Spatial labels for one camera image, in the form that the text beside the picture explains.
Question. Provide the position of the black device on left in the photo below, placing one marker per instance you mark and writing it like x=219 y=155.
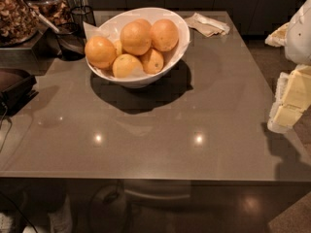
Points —
x=16 y=90

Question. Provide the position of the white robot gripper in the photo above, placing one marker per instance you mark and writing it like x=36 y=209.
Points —
x=299 y=33

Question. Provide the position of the small hidden middle orange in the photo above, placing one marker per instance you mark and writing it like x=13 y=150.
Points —
x=119 y=49

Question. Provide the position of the black wire cup holder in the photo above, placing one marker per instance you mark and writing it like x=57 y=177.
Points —
x=81 y=15

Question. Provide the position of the large glass snack jar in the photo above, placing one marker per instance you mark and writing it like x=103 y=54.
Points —
x=17 y=23

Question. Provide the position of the white paper bowl liner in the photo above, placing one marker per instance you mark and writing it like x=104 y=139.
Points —
x=112 y=30

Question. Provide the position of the white ceramic bowl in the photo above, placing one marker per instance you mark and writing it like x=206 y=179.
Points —
x=151 y=15

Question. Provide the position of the crumpled paper napkin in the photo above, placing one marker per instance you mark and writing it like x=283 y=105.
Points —
x=206 y=25

